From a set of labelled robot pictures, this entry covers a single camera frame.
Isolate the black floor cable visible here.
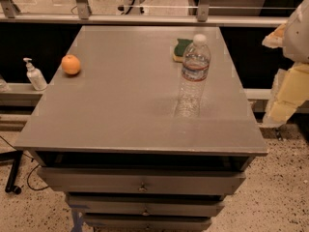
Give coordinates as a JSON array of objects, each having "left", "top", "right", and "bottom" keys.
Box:
[{"left": 0, "top": 135, "right": 50, "bottom": 191}]

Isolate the orange fruit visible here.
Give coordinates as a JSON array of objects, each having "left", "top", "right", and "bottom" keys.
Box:
[{"left": 61, "top": 54, "right": 80, "bottom": 75}]

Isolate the middle grey drawer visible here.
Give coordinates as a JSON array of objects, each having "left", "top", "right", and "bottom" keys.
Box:
[{"left": 66, "top": 194, "right": 224, "bottom": 217}]

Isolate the bottom grey drawer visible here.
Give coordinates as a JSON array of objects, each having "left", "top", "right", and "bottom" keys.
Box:
[{"left": 84, "top": 215, "right": 211, "bottom": 232}]

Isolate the green yellow sponge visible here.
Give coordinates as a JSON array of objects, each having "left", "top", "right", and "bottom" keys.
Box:
[{"left": 173, "top": 39, "right": 192, "bottom": 63}]

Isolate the grey drawer cabinet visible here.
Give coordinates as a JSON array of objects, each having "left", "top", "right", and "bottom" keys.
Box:
[{"left": 14, "top": 25, "right": 269, "bottom": 232}]

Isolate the top grey drawer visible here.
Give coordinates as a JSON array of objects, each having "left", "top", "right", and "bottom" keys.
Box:
[{"left": 38, "top": 167, "right": 245, "bottom": 195}]

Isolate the grey drawer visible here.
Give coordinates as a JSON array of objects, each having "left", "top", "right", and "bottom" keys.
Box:
[
  {"left": 66, "top": 194, "right": 224, "bottom": 217},
  {"left": 38, "top": 167, "right": 245, "bottom": 195},
  {"left": 84, "top": 215, "right": 211, "bottom": 232}
]

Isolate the white pump dispenser bottle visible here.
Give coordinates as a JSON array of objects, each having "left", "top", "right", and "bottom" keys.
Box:
[{"left": 23, "top": 58, "right": 47, "bottom": 91}]

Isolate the clear plastic water bottle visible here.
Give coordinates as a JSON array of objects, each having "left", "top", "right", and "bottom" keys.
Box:
[{"left": 175, "top": 34, "right": 211, "bottom": 118}]

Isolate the black stand leg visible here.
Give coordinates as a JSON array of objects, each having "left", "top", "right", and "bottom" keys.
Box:
[{"left": 0, "top": 151, "right": 22, "bottom": 194}]

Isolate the metal railing frame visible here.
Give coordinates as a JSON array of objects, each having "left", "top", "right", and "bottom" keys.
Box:
[{"left": 0, "top": 0, "right": 307, "bottom": 27}]

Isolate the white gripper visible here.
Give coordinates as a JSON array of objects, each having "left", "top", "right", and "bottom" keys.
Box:
[{"left": 262, "top": 0, "right": 309, "bottom": 126}]

